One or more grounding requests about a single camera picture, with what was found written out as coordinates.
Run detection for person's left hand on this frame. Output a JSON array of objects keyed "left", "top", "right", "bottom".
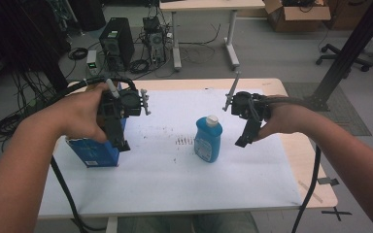
[{"left": 51, "top": 82, "right": 111, "bottom": 145}]

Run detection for blue bottle with white cap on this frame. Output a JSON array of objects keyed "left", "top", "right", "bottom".
[{"left": 193, "top": 115, "right": 223, "bottom": 164}]

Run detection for blue cardboard box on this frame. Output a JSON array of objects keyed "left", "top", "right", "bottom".
[{"left": 65, "top": 82, "right": 129, "bottom": 168}]

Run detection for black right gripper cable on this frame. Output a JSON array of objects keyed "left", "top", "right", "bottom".
[{"left": 258, "top": 96, "right": 322, "bottom": 233}]

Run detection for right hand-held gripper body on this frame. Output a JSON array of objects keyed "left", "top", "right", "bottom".
[{"left": 222, "top": 70, "right": 270, "bottom": 123}]

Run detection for dark curtain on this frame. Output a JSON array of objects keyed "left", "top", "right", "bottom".
[{"left": 0, "top": 0, "right": 73, "bottom": 92}]

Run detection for black office chair base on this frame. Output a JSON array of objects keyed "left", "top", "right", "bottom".
[{"left": 315, "top": 43, "right": 373, "bottom": 73}]

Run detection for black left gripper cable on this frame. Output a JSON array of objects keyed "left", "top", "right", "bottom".
[{"left": 45, "top": 76, "right": 138, "bottom": 233}]

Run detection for light wooden desk white legs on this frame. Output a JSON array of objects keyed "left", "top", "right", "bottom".
[{"left": 158, "top": 0, "right": 266, "bottom": 72}]

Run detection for white power unit green display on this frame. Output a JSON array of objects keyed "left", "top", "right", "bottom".
[{"left": 85, "top": 49, "right": 98, "bottom": 77}]

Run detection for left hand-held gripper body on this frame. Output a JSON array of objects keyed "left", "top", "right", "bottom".
[{"left": 97, "top": 78, "right": 153, "bottom": 119}]

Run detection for grey floor mat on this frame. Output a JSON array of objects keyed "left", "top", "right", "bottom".
[{"left": 283, "top": 82, "right": 373, "bottom": 137}]

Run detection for bundle of black floor cables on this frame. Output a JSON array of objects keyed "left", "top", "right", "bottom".
[{"left": 0, "top": 71, "right": 57, "bottom": 145}]

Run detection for white table mat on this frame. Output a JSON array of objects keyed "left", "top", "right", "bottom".
[{"left": 38, "top": 88, "right": 303, "bottom": 217}]

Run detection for black computer tower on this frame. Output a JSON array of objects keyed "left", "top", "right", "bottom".
[{"left": 98, "top": 17, "right": 136, "bottom": 72}]

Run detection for coiled black cable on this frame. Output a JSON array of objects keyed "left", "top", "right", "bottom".
[
  {"left": 67, "top": 47, "right": 89, "bottom": 61},
  {"left": 128, "top": 58, "right": 151, "bottom": 75}
]

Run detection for person's right hand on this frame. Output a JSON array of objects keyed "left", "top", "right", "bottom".
[{"left": 253, "top": 95, "right": 309, "bottom": 142}]

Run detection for person's grey-green trousers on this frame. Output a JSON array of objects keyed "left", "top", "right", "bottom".
[{"left": 116, "top": 212, "right": 260, "bottom": 233}]

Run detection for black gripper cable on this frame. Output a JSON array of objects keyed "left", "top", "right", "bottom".
[
  {"left": 258, "top": 96, "right": 322, "bottom": 233},
  {"left": 45, "top": 76, "right": 138, "bottom": 233}
]

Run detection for brown cardboard box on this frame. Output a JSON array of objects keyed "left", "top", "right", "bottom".
[{"left": 263, "top": 0, "right": 332, "bottom": 33}]

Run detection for open-frame computer tower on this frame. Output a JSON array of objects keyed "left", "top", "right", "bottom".
[{"left": 142, "top": 16, "right": 168, "bottom": 66}]

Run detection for black metal stand post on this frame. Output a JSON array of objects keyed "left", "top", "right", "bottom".
[{"left": 306, "top": 0, "right": 373, "bottom": 113}]

